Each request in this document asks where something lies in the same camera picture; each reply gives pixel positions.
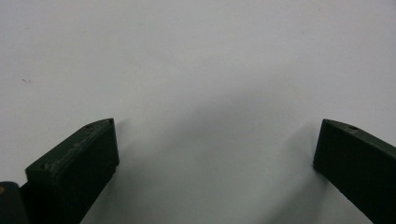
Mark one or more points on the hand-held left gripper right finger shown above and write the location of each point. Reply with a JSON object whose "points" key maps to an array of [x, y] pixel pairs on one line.
{"points": [[358, 168]]}

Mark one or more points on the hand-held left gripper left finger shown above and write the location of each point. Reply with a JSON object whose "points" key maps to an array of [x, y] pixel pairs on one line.
{"points": [[74, 165]]}

